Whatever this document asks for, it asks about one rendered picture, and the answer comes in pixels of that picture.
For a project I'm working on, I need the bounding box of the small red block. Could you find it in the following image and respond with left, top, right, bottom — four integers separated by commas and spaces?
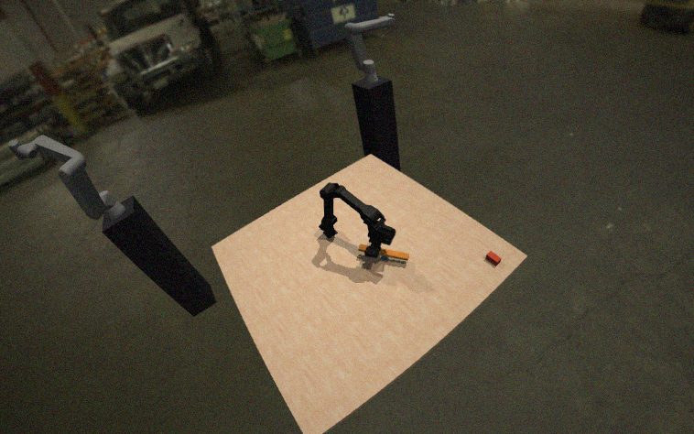
485, 251, 502, 266

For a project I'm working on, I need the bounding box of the orange bar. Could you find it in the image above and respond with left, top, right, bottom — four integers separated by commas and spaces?
358, 244, 409, 260

